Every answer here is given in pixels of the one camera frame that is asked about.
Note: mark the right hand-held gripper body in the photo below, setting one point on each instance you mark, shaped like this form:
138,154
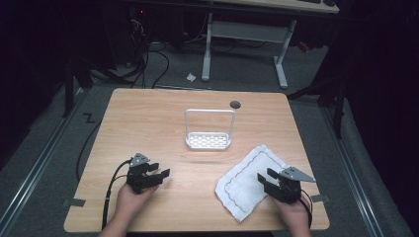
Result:
288,185

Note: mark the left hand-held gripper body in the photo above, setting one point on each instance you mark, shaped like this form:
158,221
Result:
138,176

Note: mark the white cloth with red stitching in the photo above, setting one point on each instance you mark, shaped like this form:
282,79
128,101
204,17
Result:
246,184

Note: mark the white towel rack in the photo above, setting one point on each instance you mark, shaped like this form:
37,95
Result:
208,131

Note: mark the person's left hand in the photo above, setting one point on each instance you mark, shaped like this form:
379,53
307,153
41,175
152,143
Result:
133,198

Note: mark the person's right hand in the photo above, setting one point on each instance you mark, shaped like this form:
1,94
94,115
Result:
293,214

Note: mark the grey tape strip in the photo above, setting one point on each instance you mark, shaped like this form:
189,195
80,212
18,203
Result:
320,198
75,202

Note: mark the crumpled white paper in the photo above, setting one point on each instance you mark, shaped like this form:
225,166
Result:
191,77

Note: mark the black metal stand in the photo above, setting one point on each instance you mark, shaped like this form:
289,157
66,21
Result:
332,95
74,79

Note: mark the red object under desk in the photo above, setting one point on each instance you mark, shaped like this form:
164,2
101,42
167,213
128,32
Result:
303,46

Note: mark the white-legged desk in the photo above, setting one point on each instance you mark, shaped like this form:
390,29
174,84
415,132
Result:
250,33

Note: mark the metal floor rail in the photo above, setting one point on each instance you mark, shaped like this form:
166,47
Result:
31,171
354,174

